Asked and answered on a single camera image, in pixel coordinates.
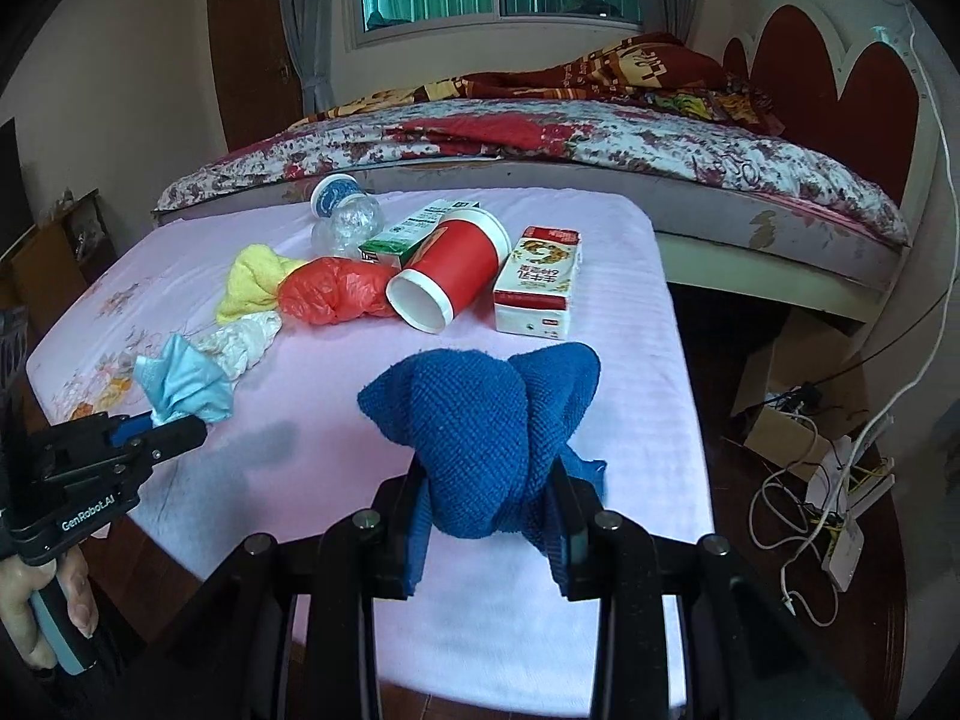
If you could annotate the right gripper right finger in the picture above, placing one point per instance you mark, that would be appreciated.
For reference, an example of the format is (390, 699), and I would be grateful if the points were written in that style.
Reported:
(571, 506)

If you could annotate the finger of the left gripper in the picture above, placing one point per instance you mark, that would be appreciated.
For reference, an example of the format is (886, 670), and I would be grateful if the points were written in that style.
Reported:
(175, 438)
(130, 427)

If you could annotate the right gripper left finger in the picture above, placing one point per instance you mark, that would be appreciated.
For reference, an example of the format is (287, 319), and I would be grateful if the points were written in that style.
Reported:
(403, 535)

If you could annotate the light blue face mask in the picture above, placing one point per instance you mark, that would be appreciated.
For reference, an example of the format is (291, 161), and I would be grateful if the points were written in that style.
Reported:
(181, 381)

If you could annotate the blue knitted cloth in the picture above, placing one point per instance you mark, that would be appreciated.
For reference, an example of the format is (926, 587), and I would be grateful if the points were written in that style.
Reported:
(487, 431)

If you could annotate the yellow cloth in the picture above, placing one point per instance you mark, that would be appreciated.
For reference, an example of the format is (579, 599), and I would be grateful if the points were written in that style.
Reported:
(253, 282)

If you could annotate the red white milk carton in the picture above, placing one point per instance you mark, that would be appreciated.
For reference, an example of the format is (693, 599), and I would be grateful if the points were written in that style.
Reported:
(532, 296)

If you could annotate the red paper cup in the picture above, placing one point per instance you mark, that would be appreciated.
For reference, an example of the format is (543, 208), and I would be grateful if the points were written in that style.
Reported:
(450, 269)

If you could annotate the crushed clear plastic bottle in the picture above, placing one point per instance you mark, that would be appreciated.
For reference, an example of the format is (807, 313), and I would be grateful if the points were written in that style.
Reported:
(345, 217)

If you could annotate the left hand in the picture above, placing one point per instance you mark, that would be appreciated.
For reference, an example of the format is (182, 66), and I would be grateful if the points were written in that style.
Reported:
(19, 581)

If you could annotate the pink white table cover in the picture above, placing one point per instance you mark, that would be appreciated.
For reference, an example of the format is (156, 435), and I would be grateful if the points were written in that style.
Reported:
(307, 436)

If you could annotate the wooden side cabinet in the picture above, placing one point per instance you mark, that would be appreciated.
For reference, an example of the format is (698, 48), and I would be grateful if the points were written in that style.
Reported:
(53, 266)

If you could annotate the red plastic bag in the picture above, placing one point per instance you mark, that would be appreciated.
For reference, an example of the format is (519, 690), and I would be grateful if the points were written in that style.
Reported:
(334, 290)

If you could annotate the cardboard box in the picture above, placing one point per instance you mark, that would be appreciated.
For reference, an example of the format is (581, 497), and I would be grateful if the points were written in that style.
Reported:
(801, 398)

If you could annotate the white router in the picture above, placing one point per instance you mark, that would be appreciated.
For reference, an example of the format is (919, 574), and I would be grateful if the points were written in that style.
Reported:
(844, 502)

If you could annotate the green white carton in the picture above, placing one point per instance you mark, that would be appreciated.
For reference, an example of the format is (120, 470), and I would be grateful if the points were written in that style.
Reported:
(395, 245)

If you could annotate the bed with floral mattress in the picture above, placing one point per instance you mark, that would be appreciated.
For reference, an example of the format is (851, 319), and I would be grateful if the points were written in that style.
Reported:
(733, 211)

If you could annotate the brown wooden door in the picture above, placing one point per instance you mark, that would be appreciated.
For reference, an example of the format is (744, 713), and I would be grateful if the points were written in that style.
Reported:
(257, 89)

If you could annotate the red patterned blanket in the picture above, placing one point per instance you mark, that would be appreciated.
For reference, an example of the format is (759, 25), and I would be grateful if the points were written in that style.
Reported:
(655, 71)

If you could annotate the grey curtain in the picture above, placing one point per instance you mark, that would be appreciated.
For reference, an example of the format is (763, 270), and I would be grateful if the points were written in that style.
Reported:
(307, 25)

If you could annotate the red white headboard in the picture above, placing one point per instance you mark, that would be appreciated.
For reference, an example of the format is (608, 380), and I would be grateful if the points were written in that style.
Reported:
(863, 103)

